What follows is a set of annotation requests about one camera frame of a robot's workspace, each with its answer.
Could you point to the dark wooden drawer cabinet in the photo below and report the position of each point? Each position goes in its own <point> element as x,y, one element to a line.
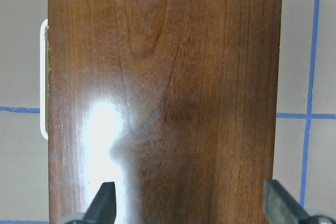
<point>173,100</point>

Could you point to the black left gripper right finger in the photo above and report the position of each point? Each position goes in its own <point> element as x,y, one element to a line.
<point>279,206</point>

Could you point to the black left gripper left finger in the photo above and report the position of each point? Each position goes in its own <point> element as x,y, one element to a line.
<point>103,208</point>

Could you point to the light wood drawer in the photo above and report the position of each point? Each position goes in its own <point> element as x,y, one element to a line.
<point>43,79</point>

